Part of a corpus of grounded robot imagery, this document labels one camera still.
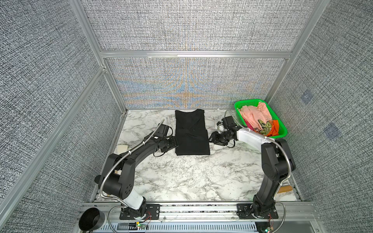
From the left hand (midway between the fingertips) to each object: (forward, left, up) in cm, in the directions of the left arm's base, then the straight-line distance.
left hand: (176, 141), depth 90 cm
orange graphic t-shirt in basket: (+8, -61, +1) cm, 62 cm away
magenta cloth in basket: (+11, -50, -1) cm, 51 cm away
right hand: (+2, -22, -1) cm, 22 cm away
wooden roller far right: (-27, -62, -10) cm, 68 cm away
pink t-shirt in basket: (+19, -54, +2) cm, 57 cm away
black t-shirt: (+8, -10, -7) cm, 15 cm away
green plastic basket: (+5, -71, -1) cm, 71 cm away
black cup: (-39, +39, -1) cm, 55 cm away
